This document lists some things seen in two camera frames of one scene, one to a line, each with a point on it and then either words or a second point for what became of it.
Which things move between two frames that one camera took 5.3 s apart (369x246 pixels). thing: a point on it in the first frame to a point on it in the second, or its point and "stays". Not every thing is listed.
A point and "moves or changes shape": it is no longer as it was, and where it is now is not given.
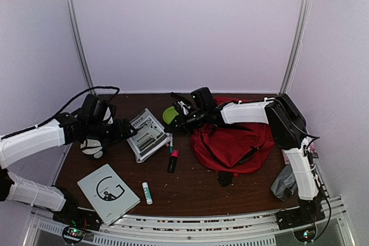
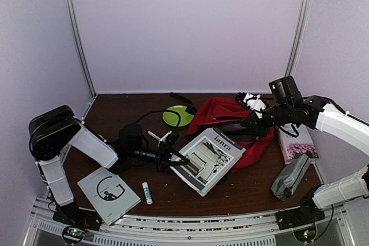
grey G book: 110,195 stays
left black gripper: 119,134 to 162,156
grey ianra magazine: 150,135 to 211,156
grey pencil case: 285,186 stays
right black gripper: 182,125 to 255,124
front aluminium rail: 328,226 stays
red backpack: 235,148 moves or changes shape
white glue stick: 149,198 stays
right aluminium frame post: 301,29 stays
